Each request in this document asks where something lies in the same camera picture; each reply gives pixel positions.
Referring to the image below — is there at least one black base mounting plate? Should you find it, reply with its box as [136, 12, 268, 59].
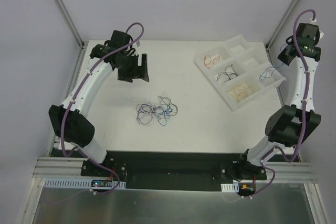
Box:
[80, 151, 267, 191]

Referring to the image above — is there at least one white foam compartment tray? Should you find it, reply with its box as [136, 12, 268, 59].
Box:
[194, 35, 286, 111]

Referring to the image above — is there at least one right white cable duct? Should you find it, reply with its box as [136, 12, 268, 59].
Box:
[220, 183, 239, 193]

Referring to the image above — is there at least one black wire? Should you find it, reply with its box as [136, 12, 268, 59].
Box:
[216, 64, 241, 82]

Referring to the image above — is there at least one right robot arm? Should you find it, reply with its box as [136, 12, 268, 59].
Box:
[234, 23, 321, 179]

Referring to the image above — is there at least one white cable duct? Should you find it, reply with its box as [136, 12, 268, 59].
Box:
[44, 178, 126, 190]
[220, 183, 239, 193]

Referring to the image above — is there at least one left white cable duct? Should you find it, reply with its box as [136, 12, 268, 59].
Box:
[44, 178, 126, 190]

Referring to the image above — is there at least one red wire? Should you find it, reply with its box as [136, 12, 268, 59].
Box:
[203, 55, 223, 69]

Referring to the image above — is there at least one dark blue wire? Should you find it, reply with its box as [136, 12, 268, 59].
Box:
[156, 104, 174, 127]

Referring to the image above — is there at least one orange wire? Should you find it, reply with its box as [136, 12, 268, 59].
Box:
[227, 83, 254, 103]

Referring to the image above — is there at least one purple wire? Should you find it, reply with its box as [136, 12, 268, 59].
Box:
[136, 102, 163, 125]

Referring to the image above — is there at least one brown wire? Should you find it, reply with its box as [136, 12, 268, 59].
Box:
[159, 95, 179, 117]

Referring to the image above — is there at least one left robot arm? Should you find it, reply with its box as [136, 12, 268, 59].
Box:
[48, 30, 150, 176]

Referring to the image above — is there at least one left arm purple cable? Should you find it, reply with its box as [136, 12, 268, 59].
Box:
[60, 22, 145, 196]

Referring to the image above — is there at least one left aluminium frame post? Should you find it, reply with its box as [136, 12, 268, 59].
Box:
[54, 0, 85, 49]

